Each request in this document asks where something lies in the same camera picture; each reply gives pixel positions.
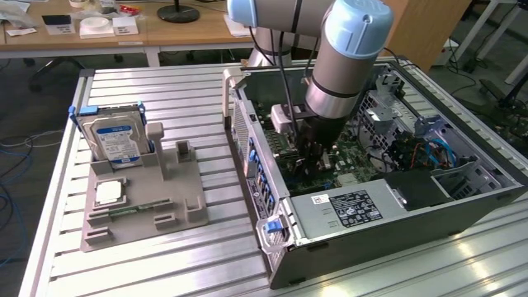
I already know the wooden desk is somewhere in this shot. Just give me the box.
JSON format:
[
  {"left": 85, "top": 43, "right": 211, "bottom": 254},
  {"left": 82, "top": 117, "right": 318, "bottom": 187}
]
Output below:
[{"left": 0, "top": 0, "right": 374, "bottom": 67}]

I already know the blue floor cable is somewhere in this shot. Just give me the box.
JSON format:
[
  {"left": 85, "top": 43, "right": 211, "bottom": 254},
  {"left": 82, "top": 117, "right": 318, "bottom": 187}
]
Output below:
[{"left": 0, "top": 147, "right": 35, "bottom": 267}]

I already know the grey power supply unit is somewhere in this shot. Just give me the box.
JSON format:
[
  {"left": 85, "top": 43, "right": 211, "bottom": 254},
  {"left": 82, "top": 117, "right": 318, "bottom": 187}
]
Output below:
[{"left": 287, "top": 179, "right": 411, "bottom": 246}]

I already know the grey plastic parts rack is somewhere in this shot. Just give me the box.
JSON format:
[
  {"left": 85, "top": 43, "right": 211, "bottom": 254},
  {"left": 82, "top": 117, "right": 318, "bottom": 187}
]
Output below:
[{"left": 81, "top": 122, "right": 210, "bottom": 253}]

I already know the black power cable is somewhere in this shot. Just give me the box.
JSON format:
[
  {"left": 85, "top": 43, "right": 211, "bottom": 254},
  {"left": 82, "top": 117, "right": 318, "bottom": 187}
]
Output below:
[{"left": 382, "top": 48, "right": 415, "bottom": 68}]

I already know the grey floor cable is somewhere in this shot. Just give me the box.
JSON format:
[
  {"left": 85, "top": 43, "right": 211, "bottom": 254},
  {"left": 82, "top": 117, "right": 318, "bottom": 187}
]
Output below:
[{"left": 0, "top": 128, "right": 65, "bottom": 149}]

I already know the white desk frame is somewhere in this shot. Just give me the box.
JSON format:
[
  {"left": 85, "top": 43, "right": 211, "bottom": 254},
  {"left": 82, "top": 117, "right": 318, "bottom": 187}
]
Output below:
[{"left": 449, "top": 0, "right": 528, "bottom": 85}]

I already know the blue wire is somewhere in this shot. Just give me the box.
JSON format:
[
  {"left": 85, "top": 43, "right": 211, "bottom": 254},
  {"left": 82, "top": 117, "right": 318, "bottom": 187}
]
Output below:
[{"left": 426, "top": 138, "right": 458, "bottom": 170}]

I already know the clear plastic bag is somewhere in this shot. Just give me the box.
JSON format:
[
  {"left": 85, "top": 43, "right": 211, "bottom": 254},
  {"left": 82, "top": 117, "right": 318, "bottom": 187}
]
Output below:
[{"left": 0, "top": 1, "right": 41, "bottom": 27}]

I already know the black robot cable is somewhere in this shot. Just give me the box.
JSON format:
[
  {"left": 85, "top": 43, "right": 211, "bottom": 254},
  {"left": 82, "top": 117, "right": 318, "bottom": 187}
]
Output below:
[{"left": 277, "top": 30, "right": 299, "bottom": 139}]

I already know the open black PC case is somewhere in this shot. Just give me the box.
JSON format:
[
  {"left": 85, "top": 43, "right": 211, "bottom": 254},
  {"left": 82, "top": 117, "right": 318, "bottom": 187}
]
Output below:
[{"left": 222, "top": 55, "right": 528, "bottom": 290}]

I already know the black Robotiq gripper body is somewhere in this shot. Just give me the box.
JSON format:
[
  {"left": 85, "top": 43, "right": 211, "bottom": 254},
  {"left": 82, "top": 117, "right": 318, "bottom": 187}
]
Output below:
[{"left": 301, "top": 116, "right": 347, "bottom": 149}]

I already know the red wire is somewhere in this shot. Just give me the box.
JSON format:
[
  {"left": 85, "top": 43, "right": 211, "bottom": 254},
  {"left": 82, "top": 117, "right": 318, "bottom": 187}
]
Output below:
[{"left": 411, "top": 141, "right": 427, "bottom": 168}]

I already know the green motherboard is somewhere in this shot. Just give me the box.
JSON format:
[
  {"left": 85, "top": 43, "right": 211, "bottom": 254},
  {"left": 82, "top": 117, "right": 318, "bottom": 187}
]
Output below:
[{"left": 254, "top": 101, "right": 389, "bottom": 196}]

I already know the white paper label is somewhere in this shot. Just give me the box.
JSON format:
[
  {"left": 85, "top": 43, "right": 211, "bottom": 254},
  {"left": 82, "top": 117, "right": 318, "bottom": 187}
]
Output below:
[{"left": 6, "top": 27, "right": 39, "bottom": 37}]

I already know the green RAM stick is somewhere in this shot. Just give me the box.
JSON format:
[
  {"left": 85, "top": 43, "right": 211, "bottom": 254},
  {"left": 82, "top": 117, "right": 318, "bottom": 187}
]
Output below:
[{"left": 109, "top": 204, "right": 157, "bottom": 216}]

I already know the hard disk in blue carrier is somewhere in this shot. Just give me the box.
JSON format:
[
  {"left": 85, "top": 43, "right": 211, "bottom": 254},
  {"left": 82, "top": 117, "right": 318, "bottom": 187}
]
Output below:
[{"left": 69, "top": 101, "right": 153, "bottom": 170}]

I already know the white paper stack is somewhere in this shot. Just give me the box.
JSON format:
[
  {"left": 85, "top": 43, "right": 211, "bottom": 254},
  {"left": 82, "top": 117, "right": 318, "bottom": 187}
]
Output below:
[{"left": 223, "top": 14, "right": 254, "bottom": 38}]

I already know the black round lamp base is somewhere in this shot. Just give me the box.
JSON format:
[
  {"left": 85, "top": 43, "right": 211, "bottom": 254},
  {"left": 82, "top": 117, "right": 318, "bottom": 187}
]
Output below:
[{"left": 157, "top": 4, "right": 202, "bottom": 24}]

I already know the small silver chipset heatsink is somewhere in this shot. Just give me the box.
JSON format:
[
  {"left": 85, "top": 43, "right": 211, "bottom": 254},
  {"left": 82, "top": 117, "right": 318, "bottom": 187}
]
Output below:
[{"left": 335, "top": 174, "right": 361, "bottom": 189}]

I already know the white box with round insert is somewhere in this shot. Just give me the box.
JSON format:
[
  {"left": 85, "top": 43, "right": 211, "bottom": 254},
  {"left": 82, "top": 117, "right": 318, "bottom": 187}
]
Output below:
[{"left": 79, "top": 17, "right": 117, "bottom": 40}]

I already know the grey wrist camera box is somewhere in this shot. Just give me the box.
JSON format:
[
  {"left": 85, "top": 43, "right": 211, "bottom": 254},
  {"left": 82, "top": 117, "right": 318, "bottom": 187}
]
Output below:
[{"left": 270, "top": 104, "right": 309, "bottom": 136}]

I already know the silver CPU chip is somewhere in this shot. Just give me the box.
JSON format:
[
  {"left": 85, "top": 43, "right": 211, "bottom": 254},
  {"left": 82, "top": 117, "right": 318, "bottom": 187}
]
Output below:
[{"left": 95, "top": 181, "right": 125, "bottom": 204}]

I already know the black and white box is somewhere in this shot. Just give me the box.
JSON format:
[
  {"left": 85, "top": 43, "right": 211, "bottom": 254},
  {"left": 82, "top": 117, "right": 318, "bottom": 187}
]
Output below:
[{"left": 41, "top": 14, "right": 78, "bottom": 36}]

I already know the white labelled box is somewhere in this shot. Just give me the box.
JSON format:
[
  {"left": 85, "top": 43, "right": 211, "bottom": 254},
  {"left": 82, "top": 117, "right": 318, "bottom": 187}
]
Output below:
[{"left": 113, "top": 16, "right": 141, "bottom": 37}]

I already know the graphics card with black fan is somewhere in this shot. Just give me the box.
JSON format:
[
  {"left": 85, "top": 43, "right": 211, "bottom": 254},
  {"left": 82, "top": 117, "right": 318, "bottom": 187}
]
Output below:
[{"left": 289, "top": 150, "right": 334, "bottom": 178}]

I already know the wooden cabinet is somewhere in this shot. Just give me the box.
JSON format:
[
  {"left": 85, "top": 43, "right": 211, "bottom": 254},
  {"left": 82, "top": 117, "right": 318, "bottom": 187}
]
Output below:
[{"left": 382, "top": 0, "right": 474, "bottom": 72}]

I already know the metal disk bay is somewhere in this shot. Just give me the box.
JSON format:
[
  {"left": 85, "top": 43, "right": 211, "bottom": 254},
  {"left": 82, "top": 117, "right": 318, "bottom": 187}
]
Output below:
[{"left": 357, "top": 88, "right": 419, "bottom": 147}]

